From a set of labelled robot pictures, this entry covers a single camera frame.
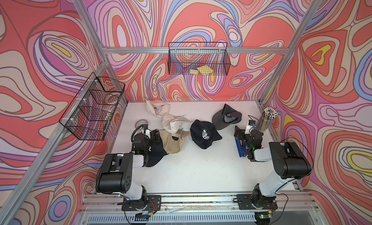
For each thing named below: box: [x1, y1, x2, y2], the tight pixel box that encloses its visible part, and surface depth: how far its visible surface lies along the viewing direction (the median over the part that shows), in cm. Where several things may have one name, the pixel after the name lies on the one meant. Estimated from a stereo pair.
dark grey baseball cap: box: [211, 103, 243, 130], surface depth 108 cm
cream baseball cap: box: [145, 99, 171, 118], surface depth 113 cm
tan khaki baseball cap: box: [158, 129, 191, 154], surface depth 94 cm
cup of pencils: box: [257, 107, 279, 133], surface depth 92 cm
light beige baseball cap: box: [161, 113, 192, 134], surface depth 101 cm
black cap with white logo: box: [145, 143, 170, 168], surface depth 88 cm
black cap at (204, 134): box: [189, 119, 223, 150], surface depth 100 cm
